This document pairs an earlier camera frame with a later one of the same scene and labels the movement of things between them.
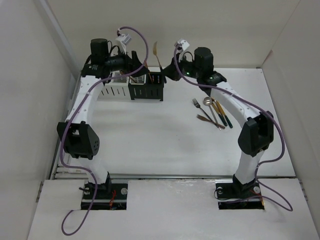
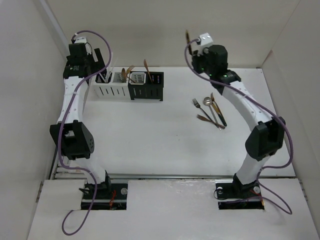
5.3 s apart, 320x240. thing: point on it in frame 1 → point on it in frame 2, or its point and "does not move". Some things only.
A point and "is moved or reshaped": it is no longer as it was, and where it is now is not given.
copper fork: x=205 y=119 does not move
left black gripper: x=130 y=64 → x=98 y=65
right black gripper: x=171 y=71 → x=198 y=57
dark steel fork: x=197 y=104 does not move
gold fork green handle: x=226 y=118 → x=188 y=40
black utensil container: x=148 y=86 does not move
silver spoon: x=207 y=101 does not move
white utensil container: x=116 y=89 does not move
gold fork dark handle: x=155 y=53 is moved or reshaped
